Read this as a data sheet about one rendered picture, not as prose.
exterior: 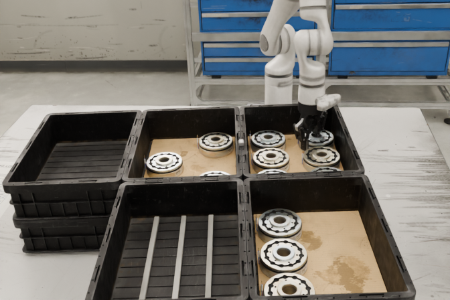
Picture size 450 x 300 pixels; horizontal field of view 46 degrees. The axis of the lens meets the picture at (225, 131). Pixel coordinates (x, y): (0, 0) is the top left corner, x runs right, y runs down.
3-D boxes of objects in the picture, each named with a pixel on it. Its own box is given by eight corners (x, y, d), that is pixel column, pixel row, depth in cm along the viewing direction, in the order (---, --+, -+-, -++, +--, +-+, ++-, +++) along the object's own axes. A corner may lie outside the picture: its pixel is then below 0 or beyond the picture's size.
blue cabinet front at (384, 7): (327, 74, 338) (332, -15, 311) (446, 74, 330) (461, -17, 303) (328, 76, 335) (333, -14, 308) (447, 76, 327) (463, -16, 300)
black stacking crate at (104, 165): (54, 146, 172) (47, 114, 166) (146, 142, 171) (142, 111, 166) (11, 223, 137) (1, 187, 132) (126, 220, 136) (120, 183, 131)
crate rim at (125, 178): (143, 116, 167) (142, 109, 166) (239, 112, 166) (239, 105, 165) (122, 189, 132) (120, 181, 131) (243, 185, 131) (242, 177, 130)
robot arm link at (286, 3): (273, -26, 154) (301, -30, 158) (253, 43, 175) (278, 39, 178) (288, -6, 149) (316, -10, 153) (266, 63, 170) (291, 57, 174)
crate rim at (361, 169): (239, 112, 166) (239, 105, 165) (335, 108, 165) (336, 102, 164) (243, 185, 131) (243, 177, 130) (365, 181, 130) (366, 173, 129)
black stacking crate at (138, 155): (147, 142, 171) (143, 111, 166) (240, 139, 171) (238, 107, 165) (127, 219, 136) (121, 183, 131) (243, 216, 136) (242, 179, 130)
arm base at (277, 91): (264, 113, 189) (264, 68, 181) (290, 113, 188) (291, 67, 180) (264, 125, 181) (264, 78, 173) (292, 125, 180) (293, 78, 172)
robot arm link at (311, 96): (323, 112, 144) (324, 92, 141) (290, 101, 151) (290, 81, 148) (342, 101, 150) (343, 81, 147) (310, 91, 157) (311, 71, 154)
